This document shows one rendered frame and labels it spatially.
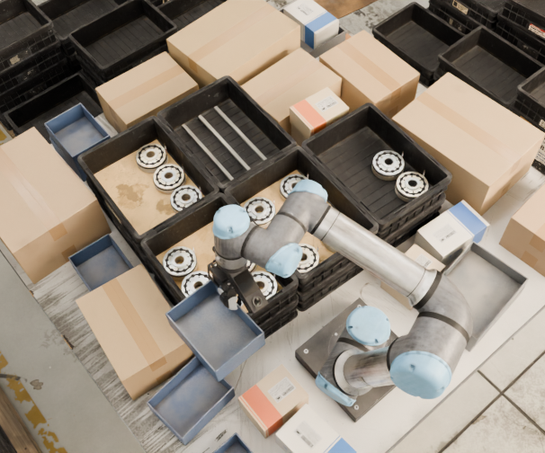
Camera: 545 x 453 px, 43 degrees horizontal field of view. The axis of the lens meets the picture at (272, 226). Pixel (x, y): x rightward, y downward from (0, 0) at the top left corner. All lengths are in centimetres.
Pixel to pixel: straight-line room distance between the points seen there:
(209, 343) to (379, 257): 51
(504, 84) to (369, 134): 104
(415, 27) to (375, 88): 119
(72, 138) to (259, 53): 74
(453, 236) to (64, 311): 125
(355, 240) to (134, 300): 82
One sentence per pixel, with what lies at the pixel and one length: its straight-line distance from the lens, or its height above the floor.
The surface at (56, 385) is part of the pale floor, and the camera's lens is 297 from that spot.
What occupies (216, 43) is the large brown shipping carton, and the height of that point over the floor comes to 90.
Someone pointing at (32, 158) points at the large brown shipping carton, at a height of 90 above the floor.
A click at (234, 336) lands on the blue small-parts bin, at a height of 107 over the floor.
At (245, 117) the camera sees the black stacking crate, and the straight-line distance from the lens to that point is 244.
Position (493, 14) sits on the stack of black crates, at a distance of 346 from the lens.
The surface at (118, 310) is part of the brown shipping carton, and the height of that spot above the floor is 86.
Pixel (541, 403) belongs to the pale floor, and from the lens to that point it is 294.
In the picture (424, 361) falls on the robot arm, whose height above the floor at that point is 134.
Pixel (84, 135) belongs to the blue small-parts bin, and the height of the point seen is 77.
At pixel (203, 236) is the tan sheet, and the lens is 215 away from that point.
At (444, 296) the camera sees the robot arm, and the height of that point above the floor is 135.
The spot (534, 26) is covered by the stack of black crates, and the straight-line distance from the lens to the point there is 336.
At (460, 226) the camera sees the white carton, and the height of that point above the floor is 79.
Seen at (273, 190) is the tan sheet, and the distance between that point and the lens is 223.
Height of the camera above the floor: 264
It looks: 57 degrees down
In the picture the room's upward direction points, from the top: 4 degrees counter-clockwise
